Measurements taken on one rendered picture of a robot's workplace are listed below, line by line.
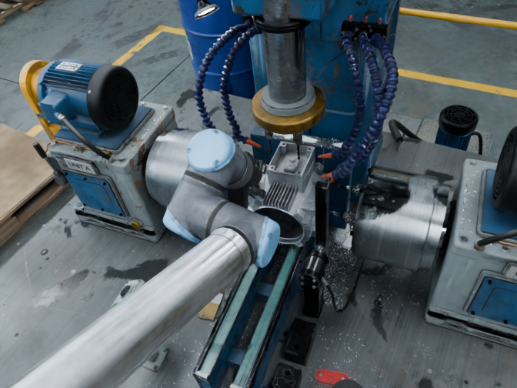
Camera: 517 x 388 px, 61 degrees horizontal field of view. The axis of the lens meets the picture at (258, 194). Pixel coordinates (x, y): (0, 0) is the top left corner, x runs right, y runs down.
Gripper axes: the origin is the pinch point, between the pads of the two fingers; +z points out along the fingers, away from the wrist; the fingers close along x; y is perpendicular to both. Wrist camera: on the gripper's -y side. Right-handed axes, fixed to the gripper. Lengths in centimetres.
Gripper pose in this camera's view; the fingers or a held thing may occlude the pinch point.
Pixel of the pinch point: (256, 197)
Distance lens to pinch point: 119.4
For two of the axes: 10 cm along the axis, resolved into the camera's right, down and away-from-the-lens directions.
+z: 2.7, 2.2, 9.4
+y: 2.7, -9.5, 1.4
